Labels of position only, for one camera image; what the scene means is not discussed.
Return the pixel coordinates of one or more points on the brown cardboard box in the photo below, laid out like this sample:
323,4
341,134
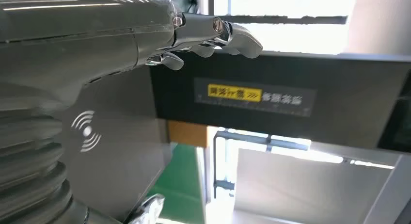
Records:
188,134

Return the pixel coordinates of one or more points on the pale grey panel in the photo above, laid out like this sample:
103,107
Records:
305,190

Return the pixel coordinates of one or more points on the black machine screen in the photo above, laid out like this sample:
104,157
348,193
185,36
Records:
399,126

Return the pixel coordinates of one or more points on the black inbound scanner machine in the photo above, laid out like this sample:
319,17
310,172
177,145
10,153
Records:
289,87

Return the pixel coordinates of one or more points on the grey metal pipe frame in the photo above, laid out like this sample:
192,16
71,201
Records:
244,138

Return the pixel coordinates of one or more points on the yellow and black label sticker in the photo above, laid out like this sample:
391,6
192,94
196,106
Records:
253,95

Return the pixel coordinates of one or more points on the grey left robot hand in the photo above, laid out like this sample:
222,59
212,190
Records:
80,39

